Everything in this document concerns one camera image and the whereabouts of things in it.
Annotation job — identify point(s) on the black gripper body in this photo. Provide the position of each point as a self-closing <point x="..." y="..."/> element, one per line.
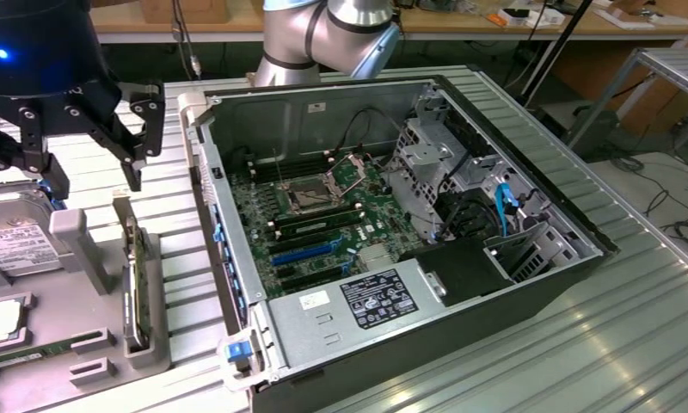
<point x="35" y="64"/>

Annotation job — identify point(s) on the Nvidia graphics card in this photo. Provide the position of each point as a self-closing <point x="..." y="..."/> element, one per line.
<point x="137" y="275"/>

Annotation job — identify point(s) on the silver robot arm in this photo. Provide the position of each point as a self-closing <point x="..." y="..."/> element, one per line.
<point x="297" y="34"/>

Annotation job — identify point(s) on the hard disk drive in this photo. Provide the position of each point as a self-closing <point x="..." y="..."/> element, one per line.
<point x="11" y="232"/>

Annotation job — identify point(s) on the thin metal locking lever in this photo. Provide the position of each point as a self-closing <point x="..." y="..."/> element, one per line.
<point x="277" y="168"/>

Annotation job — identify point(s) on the wooden desk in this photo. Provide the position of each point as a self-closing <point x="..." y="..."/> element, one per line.
<point x="217" y="30"/>

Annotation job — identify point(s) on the black RAM slot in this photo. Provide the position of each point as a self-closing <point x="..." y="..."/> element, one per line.
<point x="293" y="175"/>
<point x="292" y="171"/>
<point x="288" y="163"/>
<point x="291" y="168"/>

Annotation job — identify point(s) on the CPU socket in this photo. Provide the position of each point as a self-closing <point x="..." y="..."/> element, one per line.
<point x="309" y="195"/>

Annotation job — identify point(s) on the green RAM stick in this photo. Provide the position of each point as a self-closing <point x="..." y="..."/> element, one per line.
<point x="322" y="228"/>
<point x="23" y="355"/>

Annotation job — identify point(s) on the black long expansion slot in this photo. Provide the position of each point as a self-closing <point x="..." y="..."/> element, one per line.
<point x="312" y="284"/>
<point x="309" y="272"/>
<point x="307" y="243"/>

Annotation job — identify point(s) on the metal socket cover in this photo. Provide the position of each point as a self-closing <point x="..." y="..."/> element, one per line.
<point x="363" y="172"/>

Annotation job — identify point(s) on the grey parts rack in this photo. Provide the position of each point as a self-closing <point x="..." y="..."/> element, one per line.
<point x="63" y="327"/>

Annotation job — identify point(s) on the green motherboard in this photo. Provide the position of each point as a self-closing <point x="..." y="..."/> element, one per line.
<point x="372" y="211"/>

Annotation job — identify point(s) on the silver disk bay cage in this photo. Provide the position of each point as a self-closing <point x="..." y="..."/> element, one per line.
<point x="419" y="172"/>

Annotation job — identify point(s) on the silver chipset heatsink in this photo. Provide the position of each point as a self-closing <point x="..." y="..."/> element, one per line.
<point x="375" y="256"/>

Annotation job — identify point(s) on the blue case latch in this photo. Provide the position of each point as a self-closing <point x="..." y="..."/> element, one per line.
<point x="237" y="350"/>

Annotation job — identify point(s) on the grey power supply unit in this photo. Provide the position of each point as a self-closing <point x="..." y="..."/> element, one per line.
<point x="309" y="335"/>

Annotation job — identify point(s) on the orange white small box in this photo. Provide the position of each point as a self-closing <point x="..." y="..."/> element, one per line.
<point x="502" y="19"/>

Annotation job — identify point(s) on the black small device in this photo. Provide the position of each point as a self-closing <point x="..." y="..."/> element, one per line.
<point x="519" y="13"/>

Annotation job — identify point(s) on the black PC case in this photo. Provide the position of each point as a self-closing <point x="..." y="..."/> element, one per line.
<point x="379" y="378"/>

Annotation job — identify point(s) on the black tripod pole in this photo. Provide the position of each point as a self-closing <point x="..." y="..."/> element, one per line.
<point x="559" y="47"/>

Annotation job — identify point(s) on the perforated silver disk bay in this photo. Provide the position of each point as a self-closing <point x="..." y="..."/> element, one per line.
<point x="544" y="249"/>

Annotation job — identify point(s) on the black equipment box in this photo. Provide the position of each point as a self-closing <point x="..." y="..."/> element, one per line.
<point x="591" y="129"/>

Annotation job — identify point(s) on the brown wooden panel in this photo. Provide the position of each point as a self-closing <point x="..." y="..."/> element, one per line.
<point x="596" y="73"/>

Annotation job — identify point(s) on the white paper stack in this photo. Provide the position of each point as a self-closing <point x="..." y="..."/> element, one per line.
<point x="624" y="20"/>

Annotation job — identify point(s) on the small cardboard box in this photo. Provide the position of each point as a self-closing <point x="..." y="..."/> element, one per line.
<point x="636" y="5"/>

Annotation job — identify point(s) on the blue plastic disk bracket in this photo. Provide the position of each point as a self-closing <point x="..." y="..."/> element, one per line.
<point x="59" y="205"/>

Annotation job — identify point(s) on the metal slat table frame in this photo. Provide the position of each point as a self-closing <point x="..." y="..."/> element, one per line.
<point x="674" y="64"/>

